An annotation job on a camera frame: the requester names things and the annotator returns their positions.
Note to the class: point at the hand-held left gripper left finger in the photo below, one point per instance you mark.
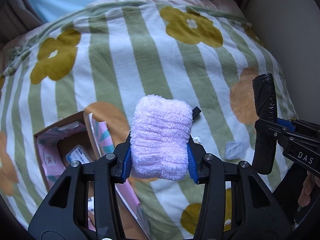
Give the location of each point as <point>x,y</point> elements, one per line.
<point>126,163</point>

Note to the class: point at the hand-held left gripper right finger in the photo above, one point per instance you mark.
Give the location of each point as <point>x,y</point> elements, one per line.
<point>192,161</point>

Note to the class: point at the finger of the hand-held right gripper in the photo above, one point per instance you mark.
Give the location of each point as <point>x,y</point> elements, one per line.
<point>273,130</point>

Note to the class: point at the black trash bag roll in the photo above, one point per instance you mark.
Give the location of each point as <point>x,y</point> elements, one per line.
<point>265,120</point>

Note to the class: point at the purple fluffy towel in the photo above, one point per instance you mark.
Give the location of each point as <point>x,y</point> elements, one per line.
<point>161,140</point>

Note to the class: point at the cardboard box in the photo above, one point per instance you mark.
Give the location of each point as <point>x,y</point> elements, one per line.
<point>87,130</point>

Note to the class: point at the person's right hand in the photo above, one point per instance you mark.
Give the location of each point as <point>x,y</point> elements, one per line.
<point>308,190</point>

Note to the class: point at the small white wrapper scrap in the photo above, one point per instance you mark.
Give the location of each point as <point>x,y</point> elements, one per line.
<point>197,140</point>

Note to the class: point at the clear plastic wrapper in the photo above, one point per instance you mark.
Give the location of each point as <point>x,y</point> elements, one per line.
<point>235,150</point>

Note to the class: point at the blue label packet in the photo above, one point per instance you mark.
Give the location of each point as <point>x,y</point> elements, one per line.
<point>78,155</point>

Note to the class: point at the small black clip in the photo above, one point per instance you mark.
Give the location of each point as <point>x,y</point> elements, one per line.
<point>196,111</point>

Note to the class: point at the pink patterned packet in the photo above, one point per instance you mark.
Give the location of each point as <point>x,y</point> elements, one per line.
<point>50,155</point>

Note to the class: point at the striped flower blanket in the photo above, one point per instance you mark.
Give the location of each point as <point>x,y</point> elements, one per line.
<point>150,55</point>

